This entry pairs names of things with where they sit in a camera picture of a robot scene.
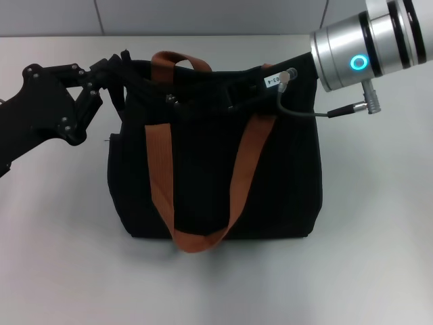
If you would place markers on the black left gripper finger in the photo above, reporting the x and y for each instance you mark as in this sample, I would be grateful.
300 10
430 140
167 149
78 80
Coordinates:
86 115
101 74

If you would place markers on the silver zipper pull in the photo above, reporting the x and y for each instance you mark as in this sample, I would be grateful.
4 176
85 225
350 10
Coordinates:
172 100

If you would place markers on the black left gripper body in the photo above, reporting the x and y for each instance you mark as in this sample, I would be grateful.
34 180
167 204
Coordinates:
30 108

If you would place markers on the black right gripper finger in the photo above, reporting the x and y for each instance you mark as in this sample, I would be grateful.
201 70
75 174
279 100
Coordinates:
209 98

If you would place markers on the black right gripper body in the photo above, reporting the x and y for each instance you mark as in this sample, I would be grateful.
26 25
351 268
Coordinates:
301 72

